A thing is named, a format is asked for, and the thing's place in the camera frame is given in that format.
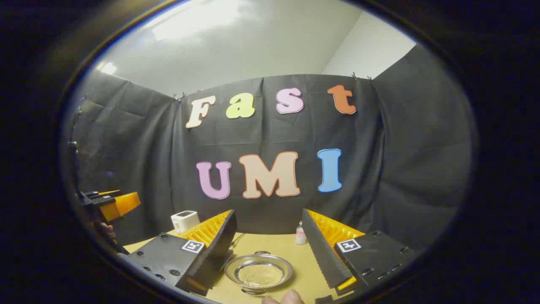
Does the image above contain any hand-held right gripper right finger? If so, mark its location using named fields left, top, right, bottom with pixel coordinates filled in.
left=302, top=209, right=416, bottom=296

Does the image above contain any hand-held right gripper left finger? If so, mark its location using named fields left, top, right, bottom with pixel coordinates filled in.
left=127, top=209, right=238, bottom=297

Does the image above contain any heap of yellow soybeans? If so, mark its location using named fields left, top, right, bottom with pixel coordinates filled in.
left=238, top=264, right=284, bottom=288

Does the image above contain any white toaster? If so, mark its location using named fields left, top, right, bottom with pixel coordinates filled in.
left=171, top=210, right=200, bottom=234

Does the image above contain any steel pot with black handles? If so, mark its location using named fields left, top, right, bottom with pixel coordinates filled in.
left=224, top=251, right=294, bottom=295

